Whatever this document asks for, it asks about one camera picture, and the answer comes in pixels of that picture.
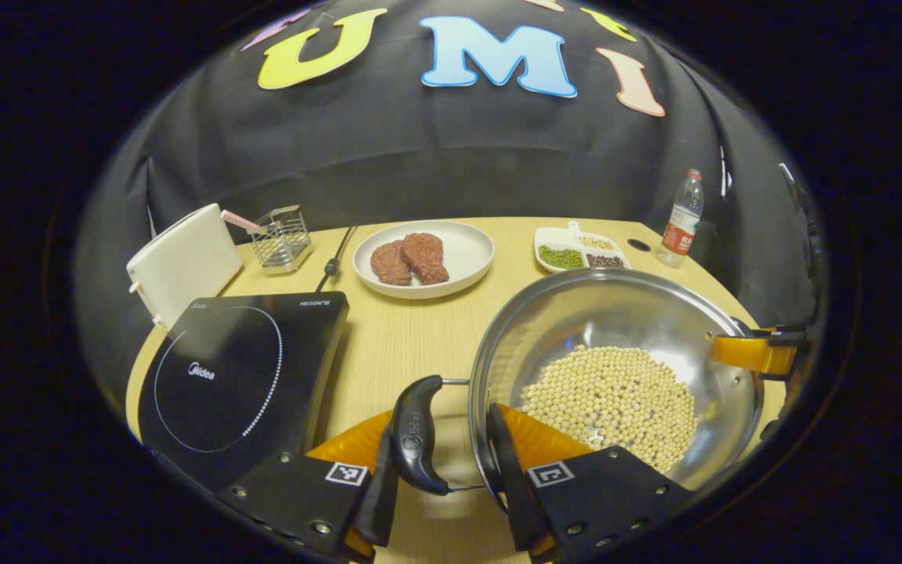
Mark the white toaster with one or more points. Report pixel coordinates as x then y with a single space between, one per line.
185 262

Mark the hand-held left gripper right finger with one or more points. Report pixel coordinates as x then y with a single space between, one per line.
510 486

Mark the pile of soybeans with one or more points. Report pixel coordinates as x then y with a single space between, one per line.
615 407

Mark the white divided bean dish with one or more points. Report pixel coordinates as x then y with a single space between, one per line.
576 251

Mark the black induction cooktop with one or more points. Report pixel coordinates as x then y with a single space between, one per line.
224 376

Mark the black backdrop cloth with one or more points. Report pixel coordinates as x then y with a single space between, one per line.
420 149

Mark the white round plate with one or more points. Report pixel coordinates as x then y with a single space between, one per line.
467 251

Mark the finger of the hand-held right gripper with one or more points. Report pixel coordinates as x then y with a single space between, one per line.
756 354

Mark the brown meat steak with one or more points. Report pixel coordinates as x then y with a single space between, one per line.
388 265
426 257

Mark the clear plastic water bottle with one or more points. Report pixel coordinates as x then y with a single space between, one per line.
680 227

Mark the stainless steel pot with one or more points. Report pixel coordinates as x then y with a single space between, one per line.
576 313

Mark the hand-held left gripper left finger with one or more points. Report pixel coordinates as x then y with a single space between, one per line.
380 501

